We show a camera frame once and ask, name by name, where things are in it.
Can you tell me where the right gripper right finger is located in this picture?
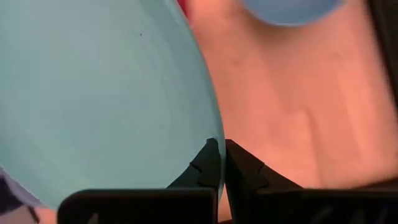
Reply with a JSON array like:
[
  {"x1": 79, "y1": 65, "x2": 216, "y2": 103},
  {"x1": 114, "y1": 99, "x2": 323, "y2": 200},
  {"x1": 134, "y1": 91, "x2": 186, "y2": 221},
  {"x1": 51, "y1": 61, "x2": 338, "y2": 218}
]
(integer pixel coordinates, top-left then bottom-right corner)
[{"x1": 224, "y1": 139, "x2": 398, "y2": 224}]

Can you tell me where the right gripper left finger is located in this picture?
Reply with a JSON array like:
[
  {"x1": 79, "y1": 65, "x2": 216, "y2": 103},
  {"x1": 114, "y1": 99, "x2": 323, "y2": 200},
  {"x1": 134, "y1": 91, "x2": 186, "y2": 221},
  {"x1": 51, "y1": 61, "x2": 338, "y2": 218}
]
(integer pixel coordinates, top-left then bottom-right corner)
[{"x1": 57, "y1": 138, "x2": 223, "y2": 224}]

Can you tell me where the teal round plate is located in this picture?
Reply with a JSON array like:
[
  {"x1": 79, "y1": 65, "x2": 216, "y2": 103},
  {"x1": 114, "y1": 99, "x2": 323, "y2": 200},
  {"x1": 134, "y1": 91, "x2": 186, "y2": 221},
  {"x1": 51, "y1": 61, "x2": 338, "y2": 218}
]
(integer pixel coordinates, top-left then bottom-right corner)
[{"x1": 0, "y1": 0, "x2": 226, "y2": 211}]

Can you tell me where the blue bowl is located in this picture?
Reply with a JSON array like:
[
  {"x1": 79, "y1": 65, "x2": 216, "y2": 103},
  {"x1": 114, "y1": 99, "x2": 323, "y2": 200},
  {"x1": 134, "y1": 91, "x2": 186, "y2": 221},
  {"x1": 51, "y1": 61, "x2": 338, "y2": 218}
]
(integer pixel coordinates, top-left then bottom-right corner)
[{"x1": 241, "y1": 0, "x2": 345, "y2": 26}]

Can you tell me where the pink cup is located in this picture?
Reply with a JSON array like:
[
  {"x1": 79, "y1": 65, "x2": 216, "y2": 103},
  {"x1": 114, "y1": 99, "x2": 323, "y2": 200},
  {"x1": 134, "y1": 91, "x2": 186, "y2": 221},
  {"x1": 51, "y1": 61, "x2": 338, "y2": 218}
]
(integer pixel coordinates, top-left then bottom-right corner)
[{"x1": 176, "y1": 0, "x2": 191, "y2": 18}]

